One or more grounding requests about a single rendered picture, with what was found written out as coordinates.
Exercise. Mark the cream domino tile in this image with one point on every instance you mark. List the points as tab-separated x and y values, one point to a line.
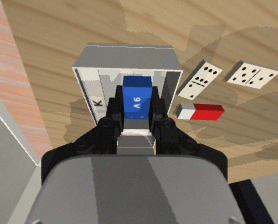
250	74
199	79

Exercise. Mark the blue battery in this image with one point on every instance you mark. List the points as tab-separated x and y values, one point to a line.
137	91

